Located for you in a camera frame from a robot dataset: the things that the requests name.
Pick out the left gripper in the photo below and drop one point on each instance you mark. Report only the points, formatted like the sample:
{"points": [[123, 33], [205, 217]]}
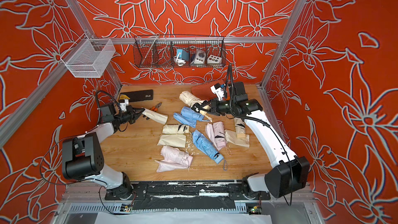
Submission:
{"points": [[130, 111]]}

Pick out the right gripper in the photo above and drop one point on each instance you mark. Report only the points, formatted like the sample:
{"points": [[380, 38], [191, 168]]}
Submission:
{"points": [[214, 107]]}

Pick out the beige black unsleeved umbrella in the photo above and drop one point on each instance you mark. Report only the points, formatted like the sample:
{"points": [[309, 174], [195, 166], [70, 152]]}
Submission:
{"points": [[189, 99]]}

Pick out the light blue sleeved umbrella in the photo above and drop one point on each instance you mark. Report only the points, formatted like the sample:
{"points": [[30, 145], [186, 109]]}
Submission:
{"points": [[189, 117]]}

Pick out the cream sleeve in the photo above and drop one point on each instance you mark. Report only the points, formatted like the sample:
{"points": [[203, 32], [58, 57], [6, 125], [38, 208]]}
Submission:
{"points": [[163, 120], [173, 140], [240, 139]]}

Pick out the pink sleeved umbrella short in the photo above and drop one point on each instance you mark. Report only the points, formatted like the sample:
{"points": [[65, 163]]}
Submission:
{"points": [[220, 141]]}

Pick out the pink sleeved umbrella long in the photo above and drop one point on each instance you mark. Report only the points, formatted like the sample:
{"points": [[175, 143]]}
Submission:
{"points": [[176, 156]]}

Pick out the cream sleeved umbrella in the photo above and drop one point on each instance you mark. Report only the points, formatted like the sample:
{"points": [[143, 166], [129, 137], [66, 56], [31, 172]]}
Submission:
{"points": [[176, 129]]}

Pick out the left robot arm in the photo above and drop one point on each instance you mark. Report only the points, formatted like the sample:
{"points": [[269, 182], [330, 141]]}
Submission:
{"points": [[82, 157]]}

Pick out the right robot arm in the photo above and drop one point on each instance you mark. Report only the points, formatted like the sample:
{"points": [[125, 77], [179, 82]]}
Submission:
{"points": [[289, 172]]}

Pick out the red plastic tool case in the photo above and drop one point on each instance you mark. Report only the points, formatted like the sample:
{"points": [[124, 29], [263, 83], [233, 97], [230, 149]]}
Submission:
{"points": [[203, 91]]}

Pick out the black yellow tool box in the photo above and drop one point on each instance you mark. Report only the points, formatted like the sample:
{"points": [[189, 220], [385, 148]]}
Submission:
{"points": [[136, 96]]}

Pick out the small cream folded umbrella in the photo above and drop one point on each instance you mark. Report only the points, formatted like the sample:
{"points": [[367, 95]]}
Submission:
{"points": [[240, 128]]}

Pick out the white mesh basket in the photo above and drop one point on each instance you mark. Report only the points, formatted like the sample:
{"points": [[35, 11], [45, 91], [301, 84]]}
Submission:
{"points": [[88, 60]]}

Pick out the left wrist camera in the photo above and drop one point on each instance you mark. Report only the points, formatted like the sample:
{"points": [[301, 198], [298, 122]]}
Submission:
{"points": [[123, 105]]}

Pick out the orange handled pliers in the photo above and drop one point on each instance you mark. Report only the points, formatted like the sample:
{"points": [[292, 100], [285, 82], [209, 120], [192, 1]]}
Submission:
{"points": [[155, 107]]}

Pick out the black wire wall basket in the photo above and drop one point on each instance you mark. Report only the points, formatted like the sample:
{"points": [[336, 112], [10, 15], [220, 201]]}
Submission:
{"points": [[180, 51]]}

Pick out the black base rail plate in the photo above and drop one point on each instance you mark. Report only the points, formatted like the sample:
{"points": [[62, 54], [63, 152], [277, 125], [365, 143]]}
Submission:
{"points": [[191, 195]]}

